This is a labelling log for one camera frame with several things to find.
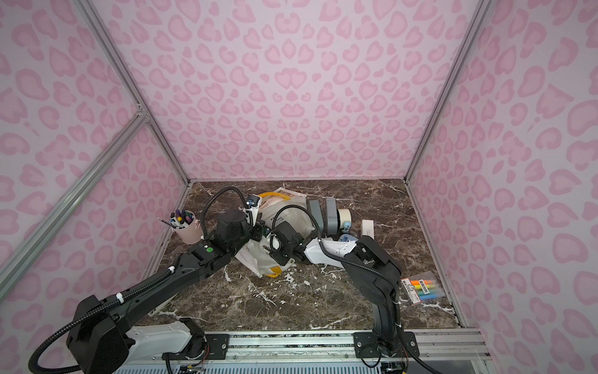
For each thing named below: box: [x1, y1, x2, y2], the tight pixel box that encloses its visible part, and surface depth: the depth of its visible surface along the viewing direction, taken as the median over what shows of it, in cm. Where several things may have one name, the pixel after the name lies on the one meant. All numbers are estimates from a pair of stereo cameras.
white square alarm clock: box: [362, 219, 375, 240], surface depth 96 cm
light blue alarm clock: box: [337, 233, 359, 242], surface depth 97 cm
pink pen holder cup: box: [157, 209, 205, 244], surface depth 92 cm
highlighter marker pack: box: [400, 270, 446, 305], surface depth 86 cm
